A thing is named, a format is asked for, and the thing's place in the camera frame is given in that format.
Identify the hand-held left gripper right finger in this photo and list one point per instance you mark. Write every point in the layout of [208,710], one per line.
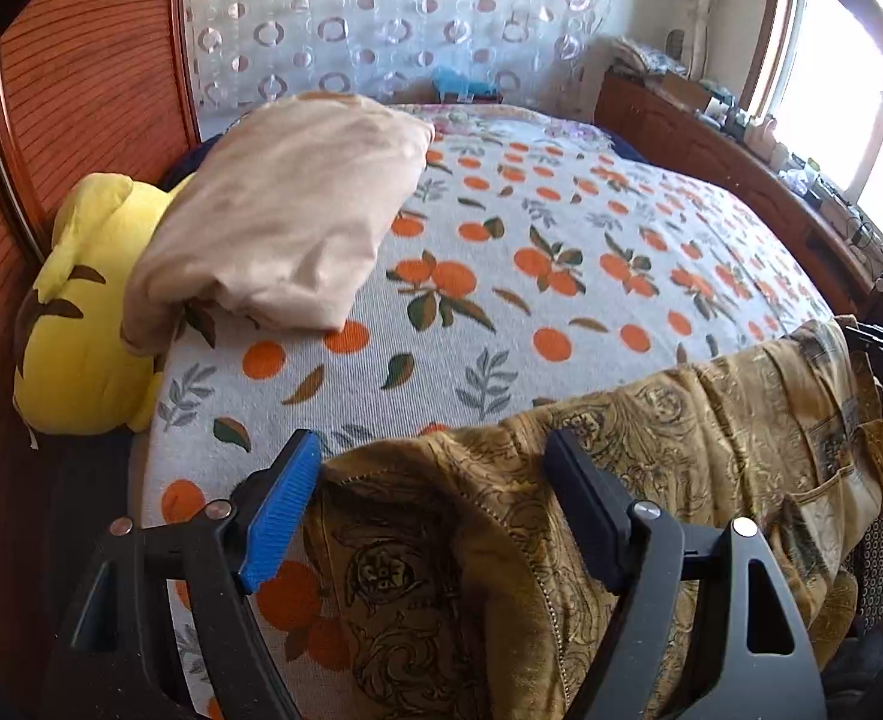
[588,510]

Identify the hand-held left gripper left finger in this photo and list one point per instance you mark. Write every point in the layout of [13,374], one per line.
[280,517]

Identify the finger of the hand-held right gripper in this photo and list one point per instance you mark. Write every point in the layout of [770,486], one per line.
[873,336]

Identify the golden paisley shirt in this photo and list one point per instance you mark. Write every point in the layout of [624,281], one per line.
[449,577]

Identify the wooden framed window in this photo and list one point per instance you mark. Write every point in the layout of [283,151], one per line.
[839,90]

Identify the yellow plush toy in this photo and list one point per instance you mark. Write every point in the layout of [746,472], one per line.
[81,345]

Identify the bed with orange-print sheet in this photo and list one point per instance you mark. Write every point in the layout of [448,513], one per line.
[561,240]

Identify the wooden side cabinet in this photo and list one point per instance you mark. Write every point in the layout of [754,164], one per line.
[681,135]

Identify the beige folded cloth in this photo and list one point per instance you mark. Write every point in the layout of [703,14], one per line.
[284,202]

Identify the stack of patterned cloths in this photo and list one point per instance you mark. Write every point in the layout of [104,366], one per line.
[648,58]

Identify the white window drape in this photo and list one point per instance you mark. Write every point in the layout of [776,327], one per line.
[696,7]

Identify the pink floral blanket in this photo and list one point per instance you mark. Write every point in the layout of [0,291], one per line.
[486,124]

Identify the blue box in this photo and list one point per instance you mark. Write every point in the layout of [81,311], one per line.
[462,86]

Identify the wooden slatted wardrobe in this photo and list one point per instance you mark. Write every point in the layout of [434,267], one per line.
[74,90]

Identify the circle patterned sheer curtain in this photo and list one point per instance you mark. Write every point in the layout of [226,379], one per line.
[396,15]

